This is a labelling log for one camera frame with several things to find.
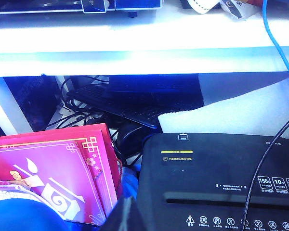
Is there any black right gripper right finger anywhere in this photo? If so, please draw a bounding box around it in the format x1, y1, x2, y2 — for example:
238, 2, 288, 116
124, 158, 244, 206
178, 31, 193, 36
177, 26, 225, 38
128, 196, 147, 231

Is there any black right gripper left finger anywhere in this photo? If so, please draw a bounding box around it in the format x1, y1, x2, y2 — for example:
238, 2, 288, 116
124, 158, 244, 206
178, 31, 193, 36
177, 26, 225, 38
100, 196, 130, 231

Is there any black paper shredder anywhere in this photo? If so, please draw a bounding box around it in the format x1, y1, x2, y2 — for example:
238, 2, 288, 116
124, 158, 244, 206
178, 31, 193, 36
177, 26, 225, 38
137, 132, 289, 231

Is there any black mouse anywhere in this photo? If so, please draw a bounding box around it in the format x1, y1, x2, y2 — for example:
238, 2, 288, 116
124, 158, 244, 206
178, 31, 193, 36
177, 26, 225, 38
117, 122, 147, 154

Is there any magenta gift box gold pattern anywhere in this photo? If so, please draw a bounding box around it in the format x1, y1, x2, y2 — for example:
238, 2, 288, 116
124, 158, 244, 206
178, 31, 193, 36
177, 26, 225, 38
0, 123, 122, 227

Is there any glossy blue rounded object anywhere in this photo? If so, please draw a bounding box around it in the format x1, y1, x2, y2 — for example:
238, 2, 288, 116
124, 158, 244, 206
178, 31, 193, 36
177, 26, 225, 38
0, 199, 69, 231

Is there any black keyboard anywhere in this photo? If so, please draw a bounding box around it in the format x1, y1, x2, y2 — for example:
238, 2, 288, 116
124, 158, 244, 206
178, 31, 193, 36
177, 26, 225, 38
66, 85, 159, 129

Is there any white foam sheet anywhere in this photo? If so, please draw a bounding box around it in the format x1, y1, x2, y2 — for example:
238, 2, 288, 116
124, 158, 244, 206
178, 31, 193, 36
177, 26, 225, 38
157, 80, 289, 140

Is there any black computer case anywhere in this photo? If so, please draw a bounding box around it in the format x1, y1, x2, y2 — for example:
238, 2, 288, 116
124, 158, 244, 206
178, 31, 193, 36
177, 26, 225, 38
105, 76, 204, 110

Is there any white flat board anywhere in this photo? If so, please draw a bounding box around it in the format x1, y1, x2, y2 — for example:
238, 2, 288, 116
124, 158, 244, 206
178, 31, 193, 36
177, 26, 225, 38
198, 73, 289, 106

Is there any white wooden table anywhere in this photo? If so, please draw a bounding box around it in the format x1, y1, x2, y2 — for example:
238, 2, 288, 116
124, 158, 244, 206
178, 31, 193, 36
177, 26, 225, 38
0, 14, 289, 136

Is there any white paper cup blue print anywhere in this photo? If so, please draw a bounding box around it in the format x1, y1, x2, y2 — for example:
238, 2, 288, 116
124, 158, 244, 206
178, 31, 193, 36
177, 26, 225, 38
185, 0, 259, 20

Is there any thin black cable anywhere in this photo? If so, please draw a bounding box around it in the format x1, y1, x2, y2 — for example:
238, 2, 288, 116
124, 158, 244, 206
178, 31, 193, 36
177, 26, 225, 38
240, 115, 289, 231

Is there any black power cable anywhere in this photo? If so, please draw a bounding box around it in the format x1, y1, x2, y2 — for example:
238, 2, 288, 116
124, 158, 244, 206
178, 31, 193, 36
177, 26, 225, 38
47, 76, 118, 135

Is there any blue network cable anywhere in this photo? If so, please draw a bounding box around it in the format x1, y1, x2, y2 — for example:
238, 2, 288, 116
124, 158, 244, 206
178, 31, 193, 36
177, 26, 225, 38
262, 0, 289, 84

